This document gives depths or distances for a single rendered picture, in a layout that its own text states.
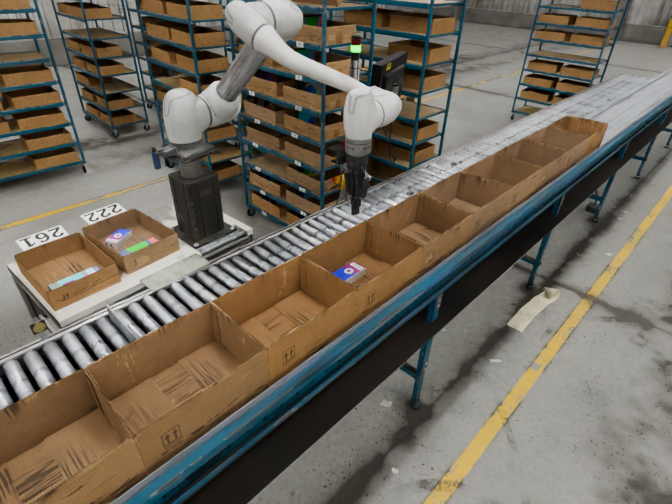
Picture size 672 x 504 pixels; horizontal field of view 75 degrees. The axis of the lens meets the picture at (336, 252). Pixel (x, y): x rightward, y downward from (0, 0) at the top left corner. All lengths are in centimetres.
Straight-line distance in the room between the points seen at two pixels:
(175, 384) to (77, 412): 26
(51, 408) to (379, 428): 153
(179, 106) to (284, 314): 105
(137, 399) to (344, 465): 115
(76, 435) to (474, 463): 171
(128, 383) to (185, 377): 16
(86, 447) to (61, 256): 125
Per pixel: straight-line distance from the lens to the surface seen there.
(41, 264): 246
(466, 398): 263
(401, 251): 184
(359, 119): 148
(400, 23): 379
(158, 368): 152
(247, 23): 174
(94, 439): 144
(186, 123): 215
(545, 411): 274
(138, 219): 257
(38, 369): 191
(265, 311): 166
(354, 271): 179
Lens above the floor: 198
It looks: 34 degrees down
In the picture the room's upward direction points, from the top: 2 degrees clockwise
